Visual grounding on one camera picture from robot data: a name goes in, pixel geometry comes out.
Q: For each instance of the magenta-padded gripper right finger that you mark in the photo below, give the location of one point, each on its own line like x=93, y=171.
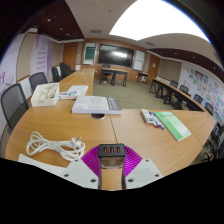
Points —
x=145, y=171

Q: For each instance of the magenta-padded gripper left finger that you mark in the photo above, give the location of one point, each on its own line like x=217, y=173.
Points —
x=78, y=171

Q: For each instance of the red-capped marker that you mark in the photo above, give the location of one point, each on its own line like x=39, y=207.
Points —
x=154, y=122

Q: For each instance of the blue-capped marker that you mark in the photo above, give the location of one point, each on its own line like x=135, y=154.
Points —
x=157, y=120

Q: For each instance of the green booklet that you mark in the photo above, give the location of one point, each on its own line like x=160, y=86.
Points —
x=173, y=125

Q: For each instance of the white whiteboard eraser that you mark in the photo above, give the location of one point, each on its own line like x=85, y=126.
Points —
x=146, y=115

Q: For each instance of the thick white book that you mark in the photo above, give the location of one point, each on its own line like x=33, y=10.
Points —
x=93, y=105

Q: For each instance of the open white cardboard box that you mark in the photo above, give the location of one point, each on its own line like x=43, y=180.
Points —
x=45, y=98

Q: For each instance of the white paper booklet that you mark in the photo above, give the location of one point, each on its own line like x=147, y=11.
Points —
x=77, y=90

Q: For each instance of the long wooden side table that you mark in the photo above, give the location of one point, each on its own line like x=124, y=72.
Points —
x=173, y=91

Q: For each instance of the row of black chairs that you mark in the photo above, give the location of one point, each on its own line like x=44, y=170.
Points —
x=206, y=106

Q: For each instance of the black mesh office chair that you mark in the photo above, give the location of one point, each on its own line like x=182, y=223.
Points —
x=13, y=103
x=37, y=80

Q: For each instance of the group of black chairs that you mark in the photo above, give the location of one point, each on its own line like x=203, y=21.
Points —
x=63, y=70

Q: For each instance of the dark front desk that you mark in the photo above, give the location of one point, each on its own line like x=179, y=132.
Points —
x=114, y=71

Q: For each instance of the bright ceiling light panel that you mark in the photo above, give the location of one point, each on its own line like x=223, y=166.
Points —
x=156, y=20

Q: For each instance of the colourful wall posters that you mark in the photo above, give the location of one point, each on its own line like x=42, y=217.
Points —
x=206, y=88

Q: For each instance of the white wall whiteboard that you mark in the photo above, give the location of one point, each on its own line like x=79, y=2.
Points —
x=139, y=60

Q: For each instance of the green wall board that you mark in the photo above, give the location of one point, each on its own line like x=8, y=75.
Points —
x=89, y=53

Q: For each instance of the large black wall screen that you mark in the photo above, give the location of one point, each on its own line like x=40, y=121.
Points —
x=115, y=55

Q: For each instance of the purple white wall banner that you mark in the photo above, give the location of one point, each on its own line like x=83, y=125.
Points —
x=40, y=55

